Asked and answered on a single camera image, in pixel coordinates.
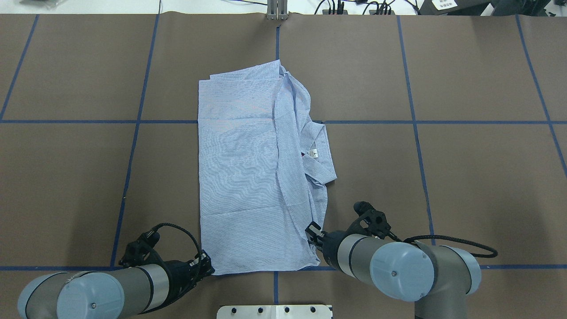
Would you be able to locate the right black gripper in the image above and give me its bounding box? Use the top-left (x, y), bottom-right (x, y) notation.
top-left (305, 222), bottom-right (346, 266)

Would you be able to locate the light blue striped shirt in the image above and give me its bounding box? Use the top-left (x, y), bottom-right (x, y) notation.
top-left (197, 60), bottom-right (337, 276)

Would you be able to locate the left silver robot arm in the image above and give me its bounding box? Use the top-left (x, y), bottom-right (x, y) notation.
top-left (17, 252), bottom-right (215, 319)

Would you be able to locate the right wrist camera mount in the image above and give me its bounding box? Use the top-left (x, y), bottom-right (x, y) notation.
top-left (346, 201), bottom-right (392, 240)

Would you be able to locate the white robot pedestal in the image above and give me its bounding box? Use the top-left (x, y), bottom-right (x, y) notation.
top-left (216, 304), bottom-right (334, 319)

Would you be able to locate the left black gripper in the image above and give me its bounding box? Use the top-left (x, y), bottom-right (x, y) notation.
top-left (164, 250), bottom-right (215, 306)

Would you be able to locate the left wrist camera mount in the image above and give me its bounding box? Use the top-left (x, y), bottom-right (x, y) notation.
top-left (119, 230), bottom-right (160, 268)

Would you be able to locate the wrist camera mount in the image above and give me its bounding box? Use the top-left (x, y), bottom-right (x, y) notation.
top-left (346, 201), bottom-right (392, 240)
top-left (119, 230), bottom-right (160, 268)

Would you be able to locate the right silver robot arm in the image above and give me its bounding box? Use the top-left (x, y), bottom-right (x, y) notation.
top-left (305, 222), bottom-right (482, 319)

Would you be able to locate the aluminium frame post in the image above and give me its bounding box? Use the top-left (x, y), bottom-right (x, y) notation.
top-left (267, 0), bottom-right (289, 20)

